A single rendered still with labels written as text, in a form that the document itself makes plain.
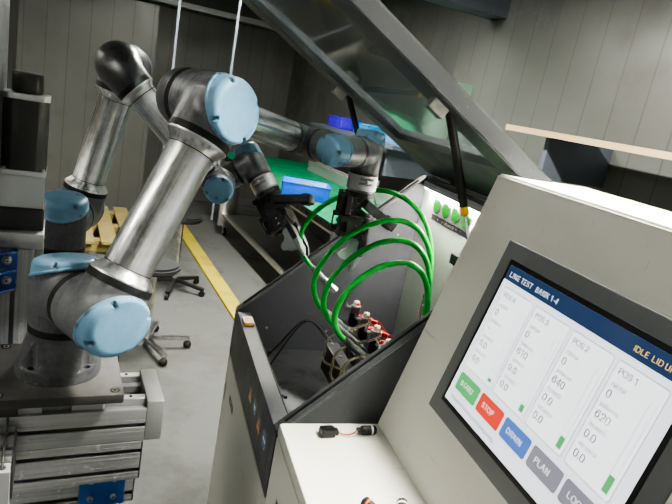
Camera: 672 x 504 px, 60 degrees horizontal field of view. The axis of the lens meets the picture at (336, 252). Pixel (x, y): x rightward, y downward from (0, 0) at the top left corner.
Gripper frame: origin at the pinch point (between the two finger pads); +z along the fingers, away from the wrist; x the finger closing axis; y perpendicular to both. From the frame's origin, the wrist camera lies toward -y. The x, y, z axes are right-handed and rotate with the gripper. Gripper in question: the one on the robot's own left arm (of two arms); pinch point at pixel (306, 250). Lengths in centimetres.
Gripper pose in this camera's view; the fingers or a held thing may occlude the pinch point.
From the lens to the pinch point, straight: 161.6
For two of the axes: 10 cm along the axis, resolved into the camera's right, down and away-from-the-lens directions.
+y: -8.4, 4.9, 2.2
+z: 4.6, 8.7, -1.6
